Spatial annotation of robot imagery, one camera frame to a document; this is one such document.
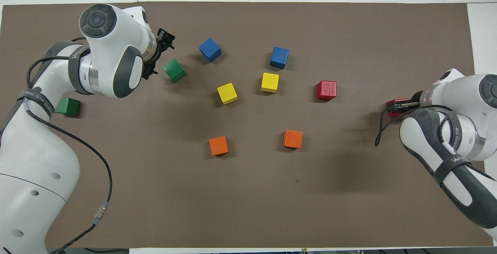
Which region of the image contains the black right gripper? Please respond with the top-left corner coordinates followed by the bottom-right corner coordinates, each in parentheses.
top-left (388, 101), bottom-right (424, 114)

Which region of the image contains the blue wooden block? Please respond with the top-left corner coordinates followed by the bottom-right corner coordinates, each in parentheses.
top-left (269, 46), bottom-right (290, 70)
top-left (198, 37), bottom-right (222, 63)

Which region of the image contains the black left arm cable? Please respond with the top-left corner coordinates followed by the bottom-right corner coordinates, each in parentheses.
top-left (16, 37), bottom-right (113, 254)

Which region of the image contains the brown paper mat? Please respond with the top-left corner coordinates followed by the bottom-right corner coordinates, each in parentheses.
top-left (0, 2), bottom-right (494, 248)

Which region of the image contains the orange wooden block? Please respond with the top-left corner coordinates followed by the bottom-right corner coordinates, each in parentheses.
top-left (283, 130), bottom-right (303, 149)
top-left (209, 136), bottom-right (229, 156)

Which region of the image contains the yellow wooden block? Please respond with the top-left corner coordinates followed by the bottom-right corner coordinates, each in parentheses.
top-left (217, 82), bottom-right (239, 105)
top-left (261, 72), bottom-right (280, 94)

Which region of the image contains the green wooden block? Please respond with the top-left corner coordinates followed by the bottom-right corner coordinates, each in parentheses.
top-left (162, 58), bottom-right (188, 83)
top-left (54, 97), bottom-right (80, 117)

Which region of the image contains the red wooden block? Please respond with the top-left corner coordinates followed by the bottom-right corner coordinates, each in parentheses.
top-left (316, 80), bottom-right (337, 102)
top-left (386, 98), bottom-right (412, 118)

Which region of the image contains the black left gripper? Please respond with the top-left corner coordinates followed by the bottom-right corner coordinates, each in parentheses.
top-left (142, 28), bottom-right (176, 80)

